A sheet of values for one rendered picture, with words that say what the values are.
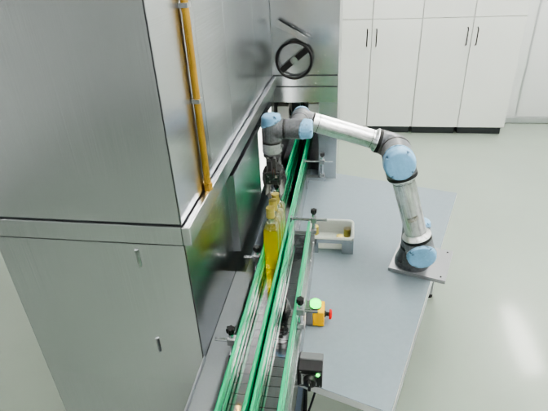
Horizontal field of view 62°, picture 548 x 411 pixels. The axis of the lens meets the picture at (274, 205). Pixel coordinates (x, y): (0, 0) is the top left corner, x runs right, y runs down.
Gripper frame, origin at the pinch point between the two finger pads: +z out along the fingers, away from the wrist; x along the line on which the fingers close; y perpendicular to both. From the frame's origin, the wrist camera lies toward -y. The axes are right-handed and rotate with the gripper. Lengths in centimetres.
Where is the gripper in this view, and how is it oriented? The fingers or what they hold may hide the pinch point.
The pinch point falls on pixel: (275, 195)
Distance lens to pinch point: 190.0
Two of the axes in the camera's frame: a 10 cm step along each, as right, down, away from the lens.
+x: 9.9, 0.3, -1.5
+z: 0.4, 8.7, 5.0
